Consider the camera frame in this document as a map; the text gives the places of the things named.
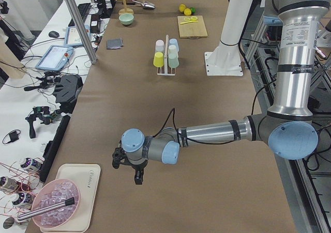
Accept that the green plastic cup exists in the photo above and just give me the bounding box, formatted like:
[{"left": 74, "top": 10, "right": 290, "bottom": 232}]
[{"left": 168, "top": 53, "right": 179, "bottom": 68}]

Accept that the pink bowl of ice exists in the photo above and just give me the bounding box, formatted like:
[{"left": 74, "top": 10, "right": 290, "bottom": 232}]
[{"left": 32, "top": 179, "right": 80, "bottom": 229}]

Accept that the silver metal scoop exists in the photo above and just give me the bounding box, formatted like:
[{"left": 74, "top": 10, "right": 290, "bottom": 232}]
[{"left": 133, "top": 0, "right": 156, "bottom": 10}]

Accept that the yellow plastic cup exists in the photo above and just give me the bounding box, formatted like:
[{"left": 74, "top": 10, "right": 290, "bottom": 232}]
[{"left": 153, "top": 52, "right": 164, "bottom": 68}]

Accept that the black keyboard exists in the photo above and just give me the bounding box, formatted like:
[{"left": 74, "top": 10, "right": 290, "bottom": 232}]
[{"left": 78, "top": 3, "right": 91, "bottom": 22}]

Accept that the grey folded cloth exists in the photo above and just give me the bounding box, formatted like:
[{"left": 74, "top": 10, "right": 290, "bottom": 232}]
[{"left": 107, "top": 38, "right": 124, "bottom": 50}]

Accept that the pink plastic cup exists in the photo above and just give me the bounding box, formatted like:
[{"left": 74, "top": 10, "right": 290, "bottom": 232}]
[{"left": 155, "top": 39, "right": 165, "bottom": 53}]

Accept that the green bowl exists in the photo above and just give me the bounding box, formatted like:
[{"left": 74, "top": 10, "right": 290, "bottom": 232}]
[{"left": 118, "top": 13, "right": 134, "bottom": 25}]

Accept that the black computer mouse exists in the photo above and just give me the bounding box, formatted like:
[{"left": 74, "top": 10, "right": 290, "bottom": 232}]
[{"left": 48, "top": 31, "right": 59, "bottom": 38}]

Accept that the beige plastic tray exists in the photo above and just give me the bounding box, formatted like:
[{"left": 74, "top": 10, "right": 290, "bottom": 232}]
[{"left": 33, "top": 164, "right": 101, "bottom": 232}]

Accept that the yellow plastic knife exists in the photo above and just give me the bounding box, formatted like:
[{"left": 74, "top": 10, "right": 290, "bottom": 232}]
[{"left": 179, "top": 20, "right": 199, "bottom": 25}]

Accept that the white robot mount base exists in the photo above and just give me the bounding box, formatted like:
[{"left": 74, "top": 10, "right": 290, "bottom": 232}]
[{"left": 205, "top": 0, "right": 253, "bottom": 76}]

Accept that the silver metal muddler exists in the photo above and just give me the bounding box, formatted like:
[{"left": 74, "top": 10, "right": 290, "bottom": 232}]
[{"left": 17, "top": 197, "right": 75, "bottom": 222}]

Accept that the yellow lemon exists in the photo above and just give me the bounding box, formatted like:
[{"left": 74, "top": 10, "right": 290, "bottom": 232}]
[
  {"left": 178, "top": 4, "right": 186, "bottom": 13},
  {"left": 184, "top": 8, "right": 192, "bottom": 16}
]

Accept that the blue teach pendant tablet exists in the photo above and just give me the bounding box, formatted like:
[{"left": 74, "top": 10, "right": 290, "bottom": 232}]
[{"left": 36, "top": 45, "right": 74, "bottom": 71}]

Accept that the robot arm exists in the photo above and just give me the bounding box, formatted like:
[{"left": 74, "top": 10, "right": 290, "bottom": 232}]
[{"left": 112, "top": 0, "right": 330, "bottom": 185}]

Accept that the white wire cup holder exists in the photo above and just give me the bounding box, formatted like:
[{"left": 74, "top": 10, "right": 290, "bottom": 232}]
[{"left": 157, "top": 35, "right": 176, "bottom": 76}]

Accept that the blue plastic cup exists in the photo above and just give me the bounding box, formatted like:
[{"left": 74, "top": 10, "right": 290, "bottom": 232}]
[{"left": 169, "top": 38, "right": 179, "bottom": 52}]

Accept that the white plastic cup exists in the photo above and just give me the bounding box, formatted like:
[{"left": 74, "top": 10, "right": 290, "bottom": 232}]
[{"left": 168, "top": 45, "right": 178, "bottom": 55}]

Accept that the bamboo cutting board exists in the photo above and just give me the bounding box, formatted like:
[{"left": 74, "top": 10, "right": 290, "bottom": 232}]
[{"left": 177, "top": 16, "right": 208, "bottom": 38}]

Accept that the aluminium frame post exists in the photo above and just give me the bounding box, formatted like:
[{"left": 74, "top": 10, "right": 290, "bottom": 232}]
[{"left": 65, "top": 0, "right": 97, "bottom": 64}]

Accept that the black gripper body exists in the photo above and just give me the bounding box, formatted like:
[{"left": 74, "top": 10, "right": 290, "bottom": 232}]
[{"left": 124, "top": 155, "right": 148, "bottom": 169}]

